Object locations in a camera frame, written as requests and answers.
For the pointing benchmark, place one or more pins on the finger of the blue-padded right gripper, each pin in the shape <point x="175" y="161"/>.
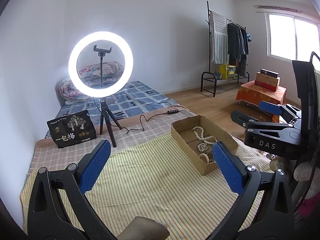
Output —
<point x="271" y="108"/>

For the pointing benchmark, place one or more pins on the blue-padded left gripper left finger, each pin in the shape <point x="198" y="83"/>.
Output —
<point x="58" y="207"/>

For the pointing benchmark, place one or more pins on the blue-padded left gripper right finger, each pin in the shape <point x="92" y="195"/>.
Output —
<point x="274" y="218"/>

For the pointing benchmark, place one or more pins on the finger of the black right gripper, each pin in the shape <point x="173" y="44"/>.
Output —
<point x="244" y="120"/>

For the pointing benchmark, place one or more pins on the pink sleeve forearm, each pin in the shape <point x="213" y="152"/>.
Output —
<point x="308" y="206"/>

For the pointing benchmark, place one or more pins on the grey gloved right hand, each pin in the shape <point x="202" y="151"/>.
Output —
<point x="301" y="173"/>

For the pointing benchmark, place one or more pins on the black clothes rack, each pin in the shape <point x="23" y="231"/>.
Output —
<point x="211" y="79"/>

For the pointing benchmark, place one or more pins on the brown cardboard box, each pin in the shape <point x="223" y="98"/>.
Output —
<point x="196" y="136"/>

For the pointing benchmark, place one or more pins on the yellow green box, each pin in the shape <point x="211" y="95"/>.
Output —
<point x="227" y="71"/>

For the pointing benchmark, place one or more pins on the dark hanging clothes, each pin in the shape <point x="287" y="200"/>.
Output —
<point x="238" y="48"/>

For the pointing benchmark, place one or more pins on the window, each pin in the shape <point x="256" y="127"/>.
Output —
<point x="291" y="37"/>

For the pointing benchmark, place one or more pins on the striped hanging towel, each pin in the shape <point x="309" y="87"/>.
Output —
<point x="218" y="38"/>

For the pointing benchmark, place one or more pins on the grey gloved left hand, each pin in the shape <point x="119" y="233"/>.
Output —
<point x="144" y="228"/>

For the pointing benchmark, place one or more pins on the black snack bag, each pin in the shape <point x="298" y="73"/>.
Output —
<point x="72" y="129"/>

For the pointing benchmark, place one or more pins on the black tripod stand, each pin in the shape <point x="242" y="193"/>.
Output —
<point x="105" y="116"/>

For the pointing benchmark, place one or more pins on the floral folded quilt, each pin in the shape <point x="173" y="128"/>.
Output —
<point x="90" y="76"/>

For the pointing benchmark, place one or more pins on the black phone holder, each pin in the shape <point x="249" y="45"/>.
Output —
<point x="101" y="53"/>

